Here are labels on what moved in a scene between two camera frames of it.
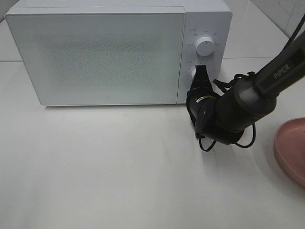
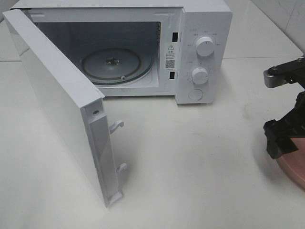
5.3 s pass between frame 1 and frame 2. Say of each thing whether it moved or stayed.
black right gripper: moved
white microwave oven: stayed
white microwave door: moved
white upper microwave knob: stayed
